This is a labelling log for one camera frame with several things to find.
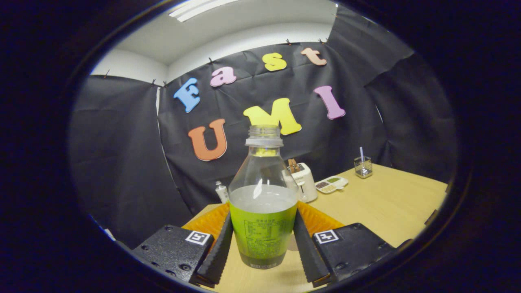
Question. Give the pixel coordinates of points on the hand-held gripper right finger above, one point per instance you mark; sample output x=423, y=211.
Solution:
x=350, y=246

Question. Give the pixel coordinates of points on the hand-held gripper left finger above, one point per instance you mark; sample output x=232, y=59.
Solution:
x=173, y=250

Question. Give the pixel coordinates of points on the clear juice bottle green label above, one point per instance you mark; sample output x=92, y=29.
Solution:
x=262, y=232

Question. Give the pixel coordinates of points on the white tube bottle green label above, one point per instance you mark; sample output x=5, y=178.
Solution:
x=222, y=193

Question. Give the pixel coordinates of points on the wooden table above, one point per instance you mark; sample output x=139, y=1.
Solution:
x=386, y=203

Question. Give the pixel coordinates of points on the white divided tray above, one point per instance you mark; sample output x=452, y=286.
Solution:
x=331, y=184

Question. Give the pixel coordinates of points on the cream toaster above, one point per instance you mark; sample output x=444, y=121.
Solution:
x=308, y=185

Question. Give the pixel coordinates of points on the clear square holder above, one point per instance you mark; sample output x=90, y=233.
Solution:
x=363, y=169

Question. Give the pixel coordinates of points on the black table edge clamp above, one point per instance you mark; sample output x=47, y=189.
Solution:
x=431, y=217

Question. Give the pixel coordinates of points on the white straw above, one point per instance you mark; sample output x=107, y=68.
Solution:
x=361, y=154

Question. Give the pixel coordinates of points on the brown toast slice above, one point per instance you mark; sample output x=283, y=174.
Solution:
x=294, y=165

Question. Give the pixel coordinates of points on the ceiling light panel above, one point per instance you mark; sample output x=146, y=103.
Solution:
x=199, y=9

